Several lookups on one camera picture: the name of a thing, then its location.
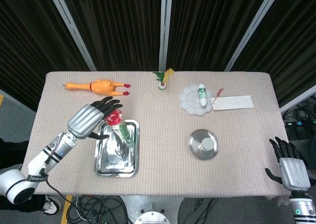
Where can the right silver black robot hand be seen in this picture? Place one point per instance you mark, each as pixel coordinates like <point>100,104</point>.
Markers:
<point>295,174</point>

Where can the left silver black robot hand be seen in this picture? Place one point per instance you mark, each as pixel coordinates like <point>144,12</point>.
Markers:
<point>84,121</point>

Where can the small white plastic jar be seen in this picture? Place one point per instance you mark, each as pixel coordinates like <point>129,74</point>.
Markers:
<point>208,144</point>

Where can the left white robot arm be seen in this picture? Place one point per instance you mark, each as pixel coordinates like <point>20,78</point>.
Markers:
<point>37,163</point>

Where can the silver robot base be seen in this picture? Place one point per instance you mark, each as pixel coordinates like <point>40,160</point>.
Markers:
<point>151,209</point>

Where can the orange rubber chicken toy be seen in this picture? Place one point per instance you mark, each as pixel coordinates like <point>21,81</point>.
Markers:
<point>101,87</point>

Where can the rectangular steel tray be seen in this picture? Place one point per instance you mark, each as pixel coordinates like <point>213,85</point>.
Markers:
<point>116,159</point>

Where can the black power strip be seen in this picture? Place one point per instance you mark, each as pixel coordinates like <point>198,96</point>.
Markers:
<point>300,123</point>

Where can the beige woven tablecloth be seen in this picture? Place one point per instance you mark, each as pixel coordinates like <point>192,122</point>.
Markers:
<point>160,125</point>

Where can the black trouser leg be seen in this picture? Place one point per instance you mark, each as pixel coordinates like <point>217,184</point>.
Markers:
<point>12,152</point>

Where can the white black sneaker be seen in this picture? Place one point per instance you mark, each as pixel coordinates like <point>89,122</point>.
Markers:
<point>51,205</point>

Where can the green yellow feather shuttlecock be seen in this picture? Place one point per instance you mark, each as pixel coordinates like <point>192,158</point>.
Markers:
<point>165,78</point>

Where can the white bookmark with red tassel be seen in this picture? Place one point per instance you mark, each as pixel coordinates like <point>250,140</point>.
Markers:
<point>234,102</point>

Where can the black pleated curtain panel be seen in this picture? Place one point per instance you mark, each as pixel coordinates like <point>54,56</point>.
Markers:
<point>209,26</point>
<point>116,26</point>
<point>291,41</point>
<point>29,41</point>

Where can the round steel plate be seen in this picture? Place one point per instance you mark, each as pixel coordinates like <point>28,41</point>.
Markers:
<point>196,145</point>

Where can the white flower paint palette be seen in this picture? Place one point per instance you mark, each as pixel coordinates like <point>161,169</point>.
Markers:
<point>188,99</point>

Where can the white green small bottle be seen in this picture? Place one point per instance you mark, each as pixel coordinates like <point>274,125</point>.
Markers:
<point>202,95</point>

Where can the grey metal divider post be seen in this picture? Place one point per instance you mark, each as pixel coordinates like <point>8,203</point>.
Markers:
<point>71,28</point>
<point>165,28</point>
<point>251,31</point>

